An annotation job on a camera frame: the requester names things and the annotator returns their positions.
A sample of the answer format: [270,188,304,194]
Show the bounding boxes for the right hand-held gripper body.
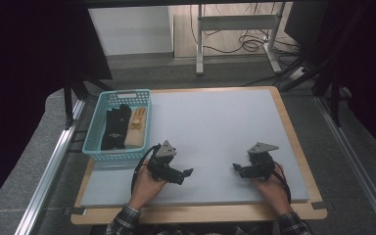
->
[246,141,280,182]

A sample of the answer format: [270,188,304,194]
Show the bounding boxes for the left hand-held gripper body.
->
[146,139,186,186]

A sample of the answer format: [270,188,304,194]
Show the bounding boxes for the cream glove with orange fingers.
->
[123,107,148,148]

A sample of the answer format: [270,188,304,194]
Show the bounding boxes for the black glove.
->
[100,103,133,152]

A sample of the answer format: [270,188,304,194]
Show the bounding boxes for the teal plastic basket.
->
[81,88,153,163]

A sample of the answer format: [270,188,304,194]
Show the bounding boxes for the person's left hand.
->
[127,159,169,212]

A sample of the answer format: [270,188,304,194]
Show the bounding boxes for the person's right hand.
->
[250,162,296,217]

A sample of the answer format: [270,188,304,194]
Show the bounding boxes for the wooden board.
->
[70,85,328,226]

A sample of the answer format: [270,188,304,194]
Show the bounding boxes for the grey foam mat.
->
[80,88,310,209]

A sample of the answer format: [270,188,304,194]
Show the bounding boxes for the black tape piece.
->
[310,200,335,211]
[63,206,88,216]

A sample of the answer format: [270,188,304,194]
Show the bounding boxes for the white power strip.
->
[288,66,308,81]

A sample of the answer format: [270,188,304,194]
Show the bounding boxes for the black stand legs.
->
[279,48,354,129]

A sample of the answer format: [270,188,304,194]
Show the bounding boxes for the black tripod legs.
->
[63,73,113,130]

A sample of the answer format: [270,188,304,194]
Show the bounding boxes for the white panel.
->
[87,6,174,57]

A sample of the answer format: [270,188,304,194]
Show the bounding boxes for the white metal stand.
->
[195,3,283,77]

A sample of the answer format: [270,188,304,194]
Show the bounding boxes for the dark curtain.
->
[0,0,113,217]

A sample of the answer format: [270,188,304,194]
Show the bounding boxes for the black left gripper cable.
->
[130,144,162,198]

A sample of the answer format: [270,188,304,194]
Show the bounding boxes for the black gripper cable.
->
[130,144,162,198]
[272,162,293,206]

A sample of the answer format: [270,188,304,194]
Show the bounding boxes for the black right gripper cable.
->
[272,162,293,206]

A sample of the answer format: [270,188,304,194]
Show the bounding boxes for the aluminium rail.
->
[14,99,86,235]
[314,95,376,235]

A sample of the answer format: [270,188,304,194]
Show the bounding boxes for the black floor cables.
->
[189,3,306,56]

